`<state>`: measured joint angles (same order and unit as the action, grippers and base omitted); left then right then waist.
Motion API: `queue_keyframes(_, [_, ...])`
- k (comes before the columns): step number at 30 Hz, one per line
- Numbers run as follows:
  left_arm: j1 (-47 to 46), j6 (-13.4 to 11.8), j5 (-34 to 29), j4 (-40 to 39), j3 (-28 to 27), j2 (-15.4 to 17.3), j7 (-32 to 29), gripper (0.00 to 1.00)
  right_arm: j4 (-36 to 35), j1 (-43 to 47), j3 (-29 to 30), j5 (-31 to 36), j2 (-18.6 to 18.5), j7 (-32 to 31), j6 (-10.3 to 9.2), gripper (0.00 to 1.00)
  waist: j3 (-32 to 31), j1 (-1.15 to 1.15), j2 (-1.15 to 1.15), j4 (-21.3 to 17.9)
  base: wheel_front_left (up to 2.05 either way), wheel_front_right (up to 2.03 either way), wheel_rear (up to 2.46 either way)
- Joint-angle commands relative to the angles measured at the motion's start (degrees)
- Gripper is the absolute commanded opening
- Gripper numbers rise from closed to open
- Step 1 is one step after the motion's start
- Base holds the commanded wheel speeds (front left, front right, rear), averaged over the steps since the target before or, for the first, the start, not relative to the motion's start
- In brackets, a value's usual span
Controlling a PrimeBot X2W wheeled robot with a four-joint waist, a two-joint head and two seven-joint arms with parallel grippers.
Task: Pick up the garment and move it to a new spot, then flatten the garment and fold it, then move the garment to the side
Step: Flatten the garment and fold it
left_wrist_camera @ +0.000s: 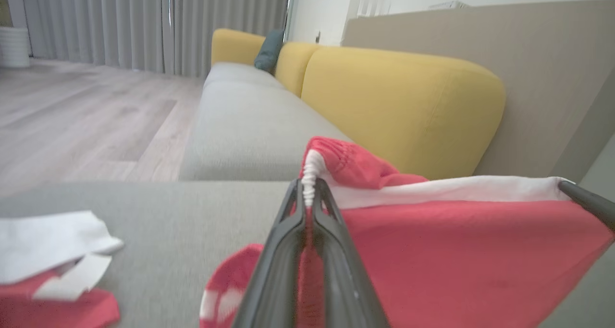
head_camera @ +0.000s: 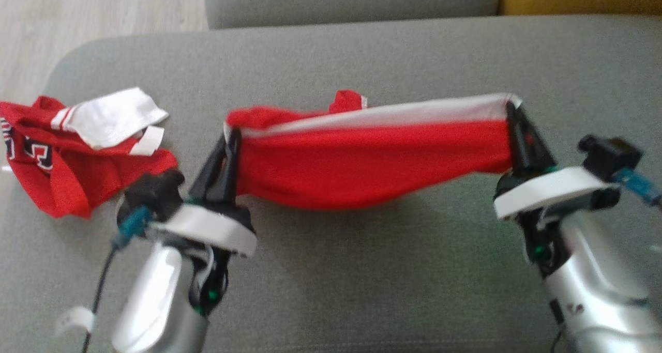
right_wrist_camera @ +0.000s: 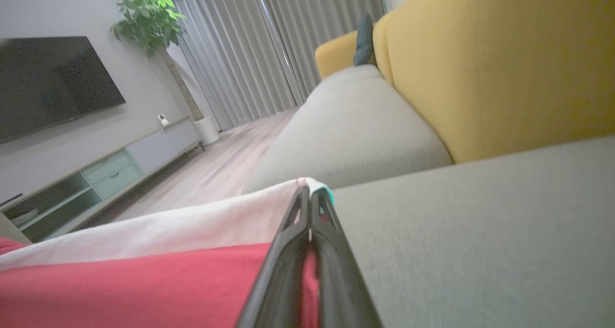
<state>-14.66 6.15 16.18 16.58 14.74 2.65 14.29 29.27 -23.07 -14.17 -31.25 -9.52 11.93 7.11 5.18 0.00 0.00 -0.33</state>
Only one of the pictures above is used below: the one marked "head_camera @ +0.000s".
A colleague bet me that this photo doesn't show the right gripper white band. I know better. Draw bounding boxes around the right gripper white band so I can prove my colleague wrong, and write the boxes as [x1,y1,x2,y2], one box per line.
[493,101,621,221]

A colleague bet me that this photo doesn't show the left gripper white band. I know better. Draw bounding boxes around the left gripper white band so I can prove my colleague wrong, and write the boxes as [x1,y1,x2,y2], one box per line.
[149,128,258,258]

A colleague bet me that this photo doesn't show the red shorts with white waistband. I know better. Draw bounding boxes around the red shorts with white waistband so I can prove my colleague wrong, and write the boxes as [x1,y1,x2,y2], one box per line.
[223,90,522,211]

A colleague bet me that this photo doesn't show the red jersey with white sleeves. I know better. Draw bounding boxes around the red jersey with white sleeves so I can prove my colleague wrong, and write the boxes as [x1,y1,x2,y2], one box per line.
[0,87,178,220]

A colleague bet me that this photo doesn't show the grey sofa seat cushion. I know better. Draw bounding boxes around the grey sofa seat cushion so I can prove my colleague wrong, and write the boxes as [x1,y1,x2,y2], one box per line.
[0,15,662,353]

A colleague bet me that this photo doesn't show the grey sofa back cushion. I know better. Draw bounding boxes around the grey sofa back cushion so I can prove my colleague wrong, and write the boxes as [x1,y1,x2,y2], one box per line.
[204,0,501,30]

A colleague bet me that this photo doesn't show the left black cable blue plug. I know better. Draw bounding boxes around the left black cable blue plug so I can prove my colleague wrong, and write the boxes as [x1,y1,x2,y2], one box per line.
[82,207,154,353]

